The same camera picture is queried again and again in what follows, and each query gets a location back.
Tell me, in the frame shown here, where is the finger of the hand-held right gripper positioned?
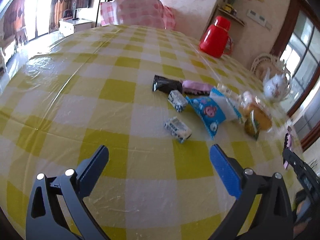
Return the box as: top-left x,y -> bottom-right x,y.
282,149 -> 313,181

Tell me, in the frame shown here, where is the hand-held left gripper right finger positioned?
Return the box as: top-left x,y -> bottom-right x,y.
209,144 -> 294,240

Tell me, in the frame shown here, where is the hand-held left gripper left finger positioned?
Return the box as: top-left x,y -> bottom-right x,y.
26,144 -> 110,240

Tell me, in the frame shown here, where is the pink snack packet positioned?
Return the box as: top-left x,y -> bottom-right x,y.
181,80 -> 213,97
283,126 -> 295,169

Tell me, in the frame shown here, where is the orange cake clear packet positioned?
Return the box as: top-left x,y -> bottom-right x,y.
237,91 -> 273,132

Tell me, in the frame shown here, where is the blue cartoon snack packet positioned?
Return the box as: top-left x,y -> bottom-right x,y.
186,96 -> 227,139

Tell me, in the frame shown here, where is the small white blue packet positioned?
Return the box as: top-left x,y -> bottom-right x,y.
167,89 -> 188,113
164,117 -> 193,144

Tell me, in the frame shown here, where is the blue white snack packet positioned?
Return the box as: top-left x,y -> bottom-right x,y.
209,88 -> 243,124

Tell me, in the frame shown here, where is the black snack packet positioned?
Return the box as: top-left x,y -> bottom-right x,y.
152,74 -> 183,94

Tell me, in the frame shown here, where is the person's dark clothing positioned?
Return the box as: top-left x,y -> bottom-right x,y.
292,190 -> 320,240

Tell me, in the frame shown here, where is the yellow checked tablecloth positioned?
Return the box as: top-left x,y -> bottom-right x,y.
0,24 -> 304,240

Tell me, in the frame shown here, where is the white floral teapot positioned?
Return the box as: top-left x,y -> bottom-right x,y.
262,67 -> 293,103

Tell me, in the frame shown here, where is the wood framed glass door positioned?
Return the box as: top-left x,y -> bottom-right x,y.
272,0 -> 320,152

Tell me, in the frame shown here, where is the ornate white chair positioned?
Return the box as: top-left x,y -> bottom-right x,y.
250,52 -> 292,80

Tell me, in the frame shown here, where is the red thermos jug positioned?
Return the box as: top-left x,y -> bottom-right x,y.
199,15 -> 234,58

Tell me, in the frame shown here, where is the white television cabinet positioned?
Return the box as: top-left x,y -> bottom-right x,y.
59,17 -> 98,34

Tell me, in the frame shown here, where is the wooden corner shelf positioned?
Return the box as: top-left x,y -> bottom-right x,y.
217,5 -> 245,27

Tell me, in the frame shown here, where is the pink checked chair cover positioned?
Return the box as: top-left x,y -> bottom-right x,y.
162,5 -> 176,30
99,0 -> 167,29

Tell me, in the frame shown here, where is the brown curtain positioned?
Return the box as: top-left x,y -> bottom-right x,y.
50,0 -> 75,33

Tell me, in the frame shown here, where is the white wall control panel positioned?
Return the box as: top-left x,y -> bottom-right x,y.
247,9 -> 267,24

